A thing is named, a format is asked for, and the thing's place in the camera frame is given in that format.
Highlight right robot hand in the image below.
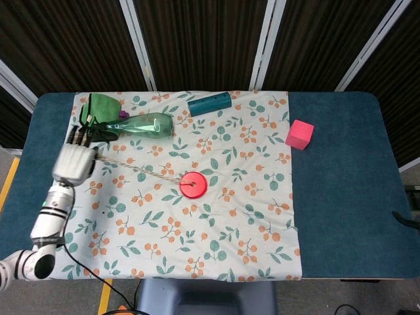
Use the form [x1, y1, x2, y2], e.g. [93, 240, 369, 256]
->
[392, 184, 420, 231]

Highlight floral tablecloth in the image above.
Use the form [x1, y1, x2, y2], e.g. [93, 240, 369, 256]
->
[24, 90, 303, 282]

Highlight green glass bottle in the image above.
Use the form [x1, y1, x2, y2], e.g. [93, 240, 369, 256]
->
[105, 112, 175, 140]

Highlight yellow floor tape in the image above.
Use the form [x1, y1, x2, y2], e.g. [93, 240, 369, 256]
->
[97, 278, 114, 315]

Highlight blue table mat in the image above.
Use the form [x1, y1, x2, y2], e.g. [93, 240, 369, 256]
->
[0, 91, 415, 280]

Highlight black cable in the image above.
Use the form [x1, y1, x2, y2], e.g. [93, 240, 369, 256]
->
[60, 196, 138, 315]
[334, 304, 362, 315]

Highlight pink cube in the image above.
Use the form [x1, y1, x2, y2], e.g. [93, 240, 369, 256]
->
[285, 119, 316, 152]

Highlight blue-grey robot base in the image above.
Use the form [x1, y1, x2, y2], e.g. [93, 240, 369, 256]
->
[136, 278, 277, 315]

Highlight teal cylinder with holes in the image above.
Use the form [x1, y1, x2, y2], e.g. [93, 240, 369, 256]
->
[187, 92, 233, 117]

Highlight braided beige rope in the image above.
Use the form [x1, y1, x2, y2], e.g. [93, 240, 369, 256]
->
[94, 154, 196, 188]

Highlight green drawstring pouch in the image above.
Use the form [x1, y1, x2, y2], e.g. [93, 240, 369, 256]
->
[77, 93, 123, 144]

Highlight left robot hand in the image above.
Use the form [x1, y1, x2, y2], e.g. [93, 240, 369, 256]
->
[52, 125, 99, 186]

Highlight grey partition post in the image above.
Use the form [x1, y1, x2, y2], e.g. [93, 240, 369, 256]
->
[119, 0, 158, 92]
[334, 0, 414, 92]
[249, 0, 288, 91]
[0, 58, 39, 104]

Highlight red disc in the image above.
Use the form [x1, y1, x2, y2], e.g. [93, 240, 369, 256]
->
[179, 171, 208, 200]

